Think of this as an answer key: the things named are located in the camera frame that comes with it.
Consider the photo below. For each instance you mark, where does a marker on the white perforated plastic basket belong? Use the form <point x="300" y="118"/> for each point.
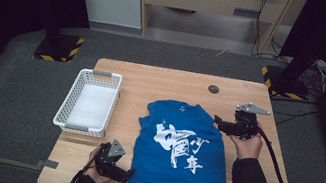
<point x="92" y="106"/>

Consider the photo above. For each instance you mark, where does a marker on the person's left hand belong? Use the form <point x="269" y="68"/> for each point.
<point x="95" y="174"/>

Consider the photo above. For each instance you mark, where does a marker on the dark round table grommet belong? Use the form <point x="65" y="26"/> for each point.
<point x="213" y="89"/>

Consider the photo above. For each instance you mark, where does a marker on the grey tape strip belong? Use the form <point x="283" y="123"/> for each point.
<point x="46" y="163"/>

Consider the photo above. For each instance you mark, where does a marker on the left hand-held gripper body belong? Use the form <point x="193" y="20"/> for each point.
<point x="104" y="162"/>

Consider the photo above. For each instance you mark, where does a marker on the black stand with striped base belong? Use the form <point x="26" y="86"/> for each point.
<point x="287" y="86"/>
<point x="56" y="49"/>

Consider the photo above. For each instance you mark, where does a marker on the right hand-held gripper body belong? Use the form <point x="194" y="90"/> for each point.
<point x="246" y="126"/>

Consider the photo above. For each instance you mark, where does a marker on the person's right hand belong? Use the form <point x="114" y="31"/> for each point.
<point x="249" y="149"/>

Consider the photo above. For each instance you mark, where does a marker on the blue printed t-shirt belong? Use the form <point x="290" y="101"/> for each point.
<point x="176" y="175"/>

